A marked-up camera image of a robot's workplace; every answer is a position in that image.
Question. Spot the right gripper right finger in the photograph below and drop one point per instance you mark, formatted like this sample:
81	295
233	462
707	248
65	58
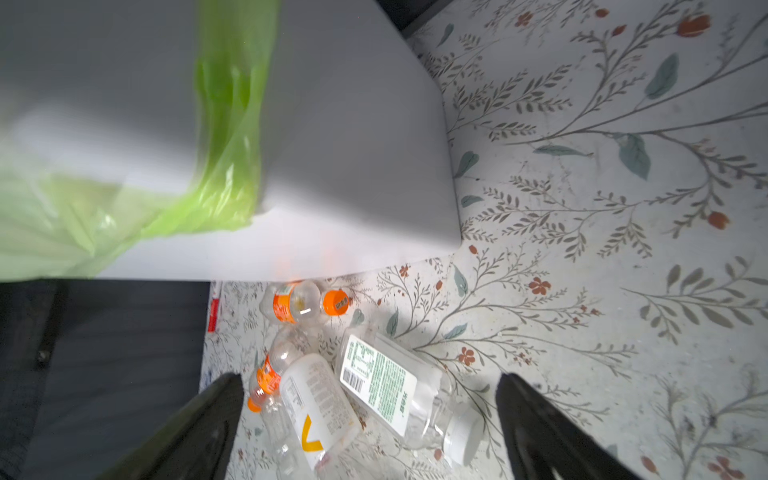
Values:
542	443

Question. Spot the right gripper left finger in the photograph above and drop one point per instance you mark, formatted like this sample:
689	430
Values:
195	443

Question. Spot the white yellow label bottle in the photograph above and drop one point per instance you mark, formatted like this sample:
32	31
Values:
312	425

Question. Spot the orange label clear bottle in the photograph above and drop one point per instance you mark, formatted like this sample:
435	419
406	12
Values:
289	345

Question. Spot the white green label bottle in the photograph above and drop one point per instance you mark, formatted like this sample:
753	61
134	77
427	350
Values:
411	396

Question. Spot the orange cap bottle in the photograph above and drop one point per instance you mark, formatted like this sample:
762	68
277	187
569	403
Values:
305	303

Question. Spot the green bin liner bag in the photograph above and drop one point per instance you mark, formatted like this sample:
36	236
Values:
125	121

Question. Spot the white waste bin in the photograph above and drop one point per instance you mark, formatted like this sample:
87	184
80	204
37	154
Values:
356	168

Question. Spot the red marker pen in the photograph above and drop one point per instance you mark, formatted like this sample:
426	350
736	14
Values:
214	306

